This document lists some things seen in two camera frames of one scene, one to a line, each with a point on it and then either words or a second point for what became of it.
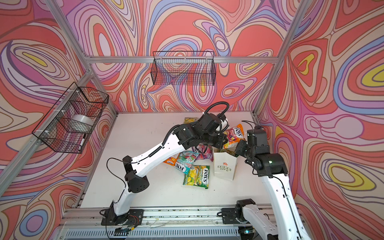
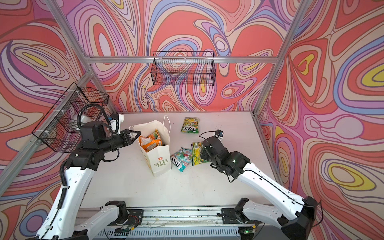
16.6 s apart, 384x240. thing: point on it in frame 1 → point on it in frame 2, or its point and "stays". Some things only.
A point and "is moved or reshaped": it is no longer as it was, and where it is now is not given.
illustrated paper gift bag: x=225 y=164 is moved or reshaped
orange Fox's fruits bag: x=172 y=160 → x=151 y=142
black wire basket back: x=183 y=68 stays
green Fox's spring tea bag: x=198 y=175 → x=196 y=153
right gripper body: x=243 y=150 → x=205 y=155
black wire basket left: x=69 y=124 stays
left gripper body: x=214 y=140 → x=115 y=142
